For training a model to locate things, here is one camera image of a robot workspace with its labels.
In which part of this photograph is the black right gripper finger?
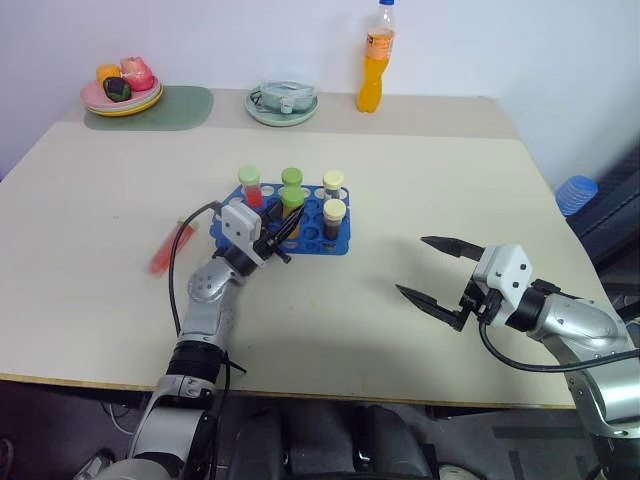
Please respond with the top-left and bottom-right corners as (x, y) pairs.
(420, 235), (487, 262)
(395, 284), (470, 333)

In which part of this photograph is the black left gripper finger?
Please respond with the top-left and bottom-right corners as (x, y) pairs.
(257, 200), (284, 227)
(272, 206), (306, 249)

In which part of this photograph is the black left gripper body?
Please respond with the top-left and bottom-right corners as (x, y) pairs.
(252, 227), (294, 267)

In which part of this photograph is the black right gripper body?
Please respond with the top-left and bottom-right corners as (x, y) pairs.
(456, 277), (503, 332)

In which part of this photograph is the orange tube with green cap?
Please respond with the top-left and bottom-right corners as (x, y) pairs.
(278, 186), (307, 240)

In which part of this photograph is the blue test tube rack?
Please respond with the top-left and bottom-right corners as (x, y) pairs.
(209, 183), (353, 258)

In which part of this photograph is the loose red test tube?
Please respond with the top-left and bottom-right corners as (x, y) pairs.
(144, 218), (202, 277)

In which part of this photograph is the red tube with green cap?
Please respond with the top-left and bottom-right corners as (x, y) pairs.
(237, 166), (265, 210)

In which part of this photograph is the brown tube with yellow cap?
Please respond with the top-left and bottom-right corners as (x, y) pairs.
(322, 198), (346, 241)

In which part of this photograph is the dark tube with yellow cap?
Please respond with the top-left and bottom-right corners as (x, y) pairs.
(322, 170), (346, 201)

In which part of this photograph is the light green round plate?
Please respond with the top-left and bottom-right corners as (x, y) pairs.
(244, 84), (320, 128)

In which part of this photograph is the folded pale green pouch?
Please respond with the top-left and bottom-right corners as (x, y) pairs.
(251, 80), (316, 114)

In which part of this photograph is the grey green placemat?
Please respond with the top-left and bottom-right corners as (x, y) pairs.
(82, 84), (215, 133)

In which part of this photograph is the blue bottle cap stack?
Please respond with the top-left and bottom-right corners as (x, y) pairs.
(555, 174), (600, 218)

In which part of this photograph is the dark rounded shape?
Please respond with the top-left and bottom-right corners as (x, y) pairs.
(282, 401), (362, 480)
(355, 403), (435, 480)

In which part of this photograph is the orange drink plastic bottle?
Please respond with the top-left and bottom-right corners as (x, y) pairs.
(356, 0), (397, 114)

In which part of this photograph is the yellow plate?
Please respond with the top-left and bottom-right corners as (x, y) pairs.
(84, 85), (165, 119)

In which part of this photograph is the pink toy peach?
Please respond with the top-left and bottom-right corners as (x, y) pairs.
(119, 56), (154, 92)

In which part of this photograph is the dark green toy fruit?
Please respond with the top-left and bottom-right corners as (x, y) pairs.
(102, 76), (133, 103)

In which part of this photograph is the pink plate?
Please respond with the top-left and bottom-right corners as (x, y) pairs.
(79, 74), (162, 110)

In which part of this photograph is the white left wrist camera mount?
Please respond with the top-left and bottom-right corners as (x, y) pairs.
(220, 201), (265, 265)

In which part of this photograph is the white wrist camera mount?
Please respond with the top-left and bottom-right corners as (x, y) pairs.
(220, 201), (265, 265)
(471, 243), (537, 322)

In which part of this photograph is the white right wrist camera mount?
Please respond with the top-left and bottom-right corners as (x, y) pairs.
(471, 243), (537, 322)

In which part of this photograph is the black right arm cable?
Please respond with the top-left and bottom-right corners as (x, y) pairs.
(478, 319), (640, 374)

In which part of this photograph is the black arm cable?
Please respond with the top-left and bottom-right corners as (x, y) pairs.
(167, 200), (224, 335)
(478, 319), (640, 374)

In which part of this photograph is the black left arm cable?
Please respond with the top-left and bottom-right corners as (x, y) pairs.
(167, 200), (224, 335)

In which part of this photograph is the white floor cable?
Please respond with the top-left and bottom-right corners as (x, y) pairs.
(107, 399), (144, 437)

